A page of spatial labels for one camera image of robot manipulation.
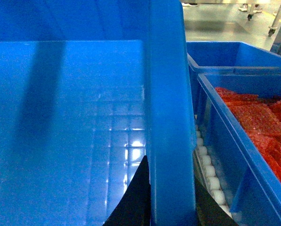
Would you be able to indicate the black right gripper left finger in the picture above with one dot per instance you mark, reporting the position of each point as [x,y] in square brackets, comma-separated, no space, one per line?
[134,209]

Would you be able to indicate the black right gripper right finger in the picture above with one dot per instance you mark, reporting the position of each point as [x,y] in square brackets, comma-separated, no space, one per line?
[208,211]

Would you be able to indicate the large blue plastic crate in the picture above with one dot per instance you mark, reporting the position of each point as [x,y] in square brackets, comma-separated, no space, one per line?
[87,89]

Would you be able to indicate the white roller conveyor track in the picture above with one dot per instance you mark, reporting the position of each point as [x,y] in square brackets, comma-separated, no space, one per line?
[207,174]

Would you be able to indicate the blue crate with red bags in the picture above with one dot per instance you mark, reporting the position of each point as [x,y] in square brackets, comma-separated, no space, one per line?
[252,191]

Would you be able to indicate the empty blue crate behind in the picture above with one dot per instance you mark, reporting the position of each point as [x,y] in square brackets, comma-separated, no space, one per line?
[227,57]

